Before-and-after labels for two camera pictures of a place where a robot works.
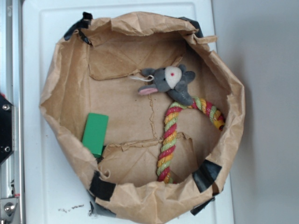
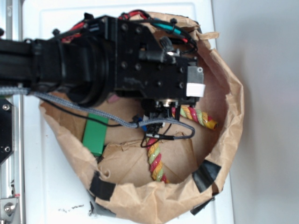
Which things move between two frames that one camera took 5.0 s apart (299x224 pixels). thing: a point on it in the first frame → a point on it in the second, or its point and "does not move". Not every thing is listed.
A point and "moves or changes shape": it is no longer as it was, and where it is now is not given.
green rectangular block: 95,133 does not move
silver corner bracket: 7,206 does not move
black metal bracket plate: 7,141 does not move
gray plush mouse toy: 173,80 moves or changes shape
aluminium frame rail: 12,170 does not move
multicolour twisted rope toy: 164,175 → 157,169
